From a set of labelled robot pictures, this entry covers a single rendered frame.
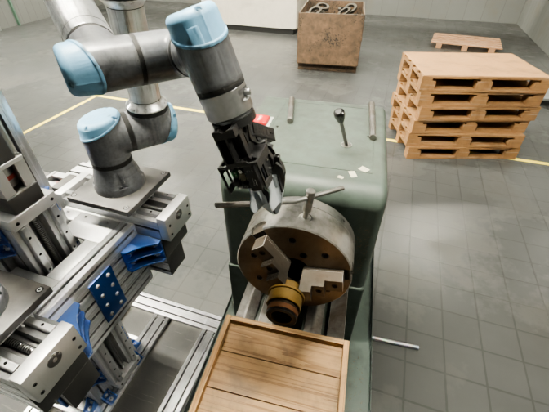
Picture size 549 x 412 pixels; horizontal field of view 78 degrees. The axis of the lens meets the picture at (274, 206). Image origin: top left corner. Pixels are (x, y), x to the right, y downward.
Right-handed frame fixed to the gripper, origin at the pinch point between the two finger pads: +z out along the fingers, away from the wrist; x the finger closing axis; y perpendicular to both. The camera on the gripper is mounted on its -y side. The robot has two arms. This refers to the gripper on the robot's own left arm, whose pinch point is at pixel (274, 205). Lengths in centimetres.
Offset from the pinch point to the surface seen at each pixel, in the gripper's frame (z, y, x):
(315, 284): 28.2, -3.8, 0.7
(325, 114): 12, -70, -1
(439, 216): 160, -181, 44
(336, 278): 29.1, -6.5, 5.6
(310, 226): 15.3, -11.2, 1.4
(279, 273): 22.7, -3.0, -6.9
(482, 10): 197, -974, 232
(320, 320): 53, -11, -5
